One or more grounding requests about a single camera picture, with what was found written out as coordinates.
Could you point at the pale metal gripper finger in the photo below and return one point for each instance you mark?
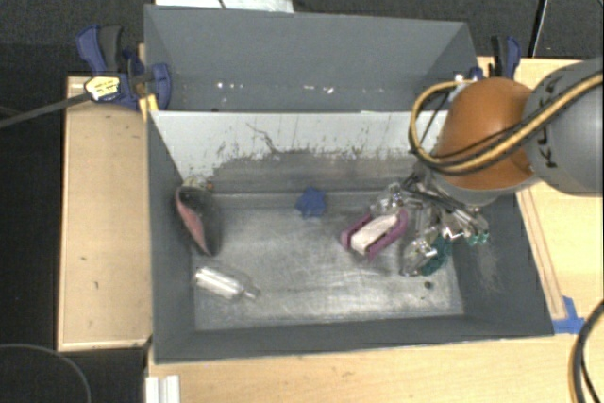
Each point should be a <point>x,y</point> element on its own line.
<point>391,199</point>
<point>416,257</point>

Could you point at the dark green object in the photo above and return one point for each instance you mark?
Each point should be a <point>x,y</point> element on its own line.
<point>440,257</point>

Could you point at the purple and white brush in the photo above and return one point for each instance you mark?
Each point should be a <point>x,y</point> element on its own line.
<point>375,231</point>

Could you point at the blue star-shaped toy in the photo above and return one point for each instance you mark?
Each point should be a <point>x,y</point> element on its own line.
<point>311,202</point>

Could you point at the grey metal bin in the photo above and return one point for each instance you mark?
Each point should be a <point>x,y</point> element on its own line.
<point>302,75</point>

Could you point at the clear glass bottle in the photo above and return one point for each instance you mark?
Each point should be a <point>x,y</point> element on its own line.
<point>222,282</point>

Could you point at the pink and black curved object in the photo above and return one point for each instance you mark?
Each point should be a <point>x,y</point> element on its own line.
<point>196,219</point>

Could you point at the pale wood flat board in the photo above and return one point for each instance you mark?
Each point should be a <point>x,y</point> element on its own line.
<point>104,226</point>

